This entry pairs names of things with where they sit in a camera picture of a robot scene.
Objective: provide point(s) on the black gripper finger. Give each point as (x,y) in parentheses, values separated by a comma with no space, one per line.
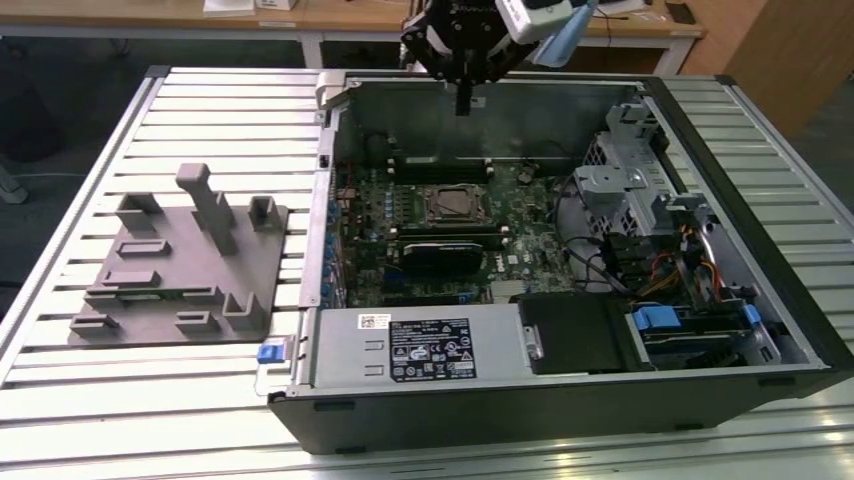
(413,37)
(509,57)

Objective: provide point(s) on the silver CPU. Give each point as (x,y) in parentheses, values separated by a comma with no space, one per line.
(457,203)

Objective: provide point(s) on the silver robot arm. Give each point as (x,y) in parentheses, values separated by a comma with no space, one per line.
(563,45)

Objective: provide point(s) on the CPU socket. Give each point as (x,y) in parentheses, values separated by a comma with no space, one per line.
(421,212)

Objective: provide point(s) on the white labelled box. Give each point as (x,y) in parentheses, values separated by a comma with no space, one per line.
(276,3)

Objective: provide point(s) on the white-clipped RAM slot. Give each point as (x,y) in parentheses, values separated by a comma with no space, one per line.
(443,172)
(443,160)
(447,231)

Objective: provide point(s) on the silver coin battery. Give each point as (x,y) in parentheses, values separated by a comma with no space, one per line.
(525,175)

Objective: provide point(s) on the black phone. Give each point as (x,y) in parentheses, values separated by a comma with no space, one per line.
(680,12)

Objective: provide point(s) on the white paper box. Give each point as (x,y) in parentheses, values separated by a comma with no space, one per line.
(228,5)

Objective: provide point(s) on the metal drive cage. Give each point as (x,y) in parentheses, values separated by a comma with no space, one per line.
(600,200)

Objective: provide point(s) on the green motherboard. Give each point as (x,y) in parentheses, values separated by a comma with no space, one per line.
(533,250)

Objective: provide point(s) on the black graphics card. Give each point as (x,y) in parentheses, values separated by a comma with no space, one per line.
(440,257)

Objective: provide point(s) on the wooden cabinet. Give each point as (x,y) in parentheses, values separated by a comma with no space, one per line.
(787,50)

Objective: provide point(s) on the silver finned heat sink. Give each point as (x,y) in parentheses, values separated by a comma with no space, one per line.
(508,290)

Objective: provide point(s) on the long black expansion slot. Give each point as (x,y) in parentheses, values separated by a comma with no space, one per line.
(427,300)

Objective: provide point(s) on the black plastic shroud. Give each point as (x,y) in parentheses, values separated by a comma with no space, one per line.
(573,335)

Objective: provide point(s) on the blue disk carrier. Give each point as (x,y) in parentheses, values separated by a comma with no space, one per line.
(656,320)

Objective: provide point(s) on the grey parts rack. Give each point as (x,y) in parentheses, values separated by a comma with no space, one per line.
(200,280)

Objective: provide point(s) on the blue plastic clip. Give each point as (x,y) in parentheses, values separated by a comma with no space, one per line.
(750,315)

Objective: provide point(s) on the grey power supply unit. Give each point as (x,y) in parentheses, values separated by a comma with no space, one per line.
(347,360)

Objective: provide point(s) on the green RAM stick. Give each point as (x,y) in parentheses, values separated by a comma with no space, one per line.
(142,296)

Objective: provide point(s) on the blue case latch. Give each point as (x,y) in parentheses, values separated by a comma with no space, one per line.
(268,352)

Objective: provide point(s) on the grey chair base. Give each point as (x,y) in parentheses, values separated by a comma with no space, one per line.
(9,187)

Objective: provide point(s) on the metal disk bay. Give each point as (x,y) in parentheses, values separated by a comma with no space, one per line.
(767,350)

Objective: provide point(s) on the black PC case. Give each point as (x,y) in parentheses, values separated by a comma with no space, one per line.
(467,425)

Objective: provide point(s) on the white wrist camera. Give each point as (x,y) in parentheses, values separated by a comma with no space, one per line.
(533,25)

